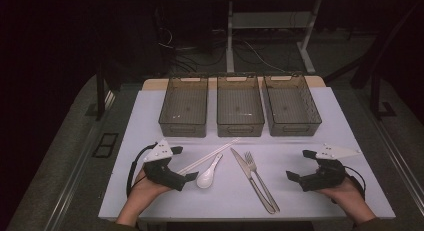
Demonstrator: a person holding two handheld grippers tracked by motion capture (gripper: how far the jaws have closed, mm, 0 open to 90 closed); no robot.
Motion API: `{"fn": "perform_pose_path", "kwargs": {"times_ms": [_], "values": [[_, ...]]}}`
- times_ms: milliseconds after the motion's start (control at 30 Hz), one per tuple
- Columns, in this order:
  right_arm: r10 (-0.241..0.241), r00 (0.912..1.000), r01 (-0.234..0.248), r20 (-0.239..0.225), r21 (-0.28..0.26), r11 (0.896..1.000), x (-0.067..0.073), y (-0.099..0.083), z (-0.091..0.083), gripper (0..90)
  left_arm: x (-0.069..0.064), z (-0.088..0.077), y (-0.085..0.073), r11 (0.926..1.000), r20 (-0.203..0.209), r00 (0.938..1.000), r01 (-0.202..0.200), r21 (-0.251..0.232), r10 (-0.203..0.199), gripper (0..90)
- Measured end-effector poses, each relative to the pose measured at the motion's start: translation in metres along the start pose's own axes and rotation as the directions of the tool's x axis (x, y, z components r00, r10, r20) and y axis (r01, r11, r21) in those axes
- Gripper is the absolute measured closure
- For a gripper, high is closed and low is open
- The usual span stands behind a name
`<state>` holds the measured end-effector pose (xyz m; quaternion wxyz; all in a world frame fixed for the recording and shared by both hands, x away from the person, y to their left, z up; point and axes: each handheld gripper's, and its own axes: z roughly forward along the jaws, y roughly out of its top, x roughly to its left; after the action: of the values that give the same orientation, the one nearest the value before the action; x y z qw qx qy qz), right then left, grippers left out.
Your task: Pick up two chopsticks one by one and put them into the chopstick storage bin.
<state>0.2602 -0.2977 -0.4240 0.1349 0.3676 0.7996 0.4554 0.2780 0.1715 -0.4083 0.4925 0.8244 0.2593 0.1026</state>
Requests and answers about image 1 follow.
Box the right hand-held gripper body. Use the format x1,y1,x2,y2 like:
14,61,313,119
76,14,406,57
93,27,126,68
299,143,362,193

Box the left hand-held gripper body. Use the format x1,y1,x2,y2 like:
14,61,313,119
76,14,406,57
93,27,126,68
143,139,188,192

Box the white chopstick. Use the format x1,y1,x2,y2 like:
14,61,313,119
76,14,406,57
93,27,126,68
176,137,240,175
179,139,242,176

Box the steel fork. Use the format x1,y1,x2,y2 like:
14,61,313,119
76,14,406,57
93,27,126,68
244,150,281,214

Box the smoky transparent plastic bin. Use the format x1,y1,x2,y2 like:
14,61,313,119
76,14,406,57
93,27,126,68
216,74,266,138
158,75,209,138
262,73,323,138

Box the steel table knife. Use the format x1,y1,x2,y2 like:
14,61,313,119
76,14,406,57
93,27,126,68
230,147,276,215

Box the person's left hand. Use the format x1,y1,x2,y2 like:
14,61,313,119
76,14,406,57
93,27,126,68
131,169,172,207

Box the person's right hand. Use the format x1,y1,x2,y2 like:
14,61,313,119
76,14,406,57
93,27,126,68
316,179,365,209

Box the white table cover sheet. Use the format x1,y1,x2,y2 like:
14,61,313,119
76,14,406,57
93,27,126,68
97,86,397,222

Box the black metal stand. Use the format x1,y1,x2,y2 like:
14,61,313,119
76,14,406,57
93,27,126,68
94,55,117,122
349,0,398,121

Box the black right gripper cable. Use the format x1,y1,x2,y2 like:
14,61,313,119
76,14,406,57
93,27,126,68
343,165,367,203

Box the tangle of floor cables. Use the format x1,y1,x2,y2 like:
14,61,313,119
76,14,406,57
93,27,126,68
155,25,288,74

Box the white metal desk frame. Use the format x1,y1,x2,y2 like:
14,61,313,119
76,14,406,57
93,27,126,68
225,0,323,76

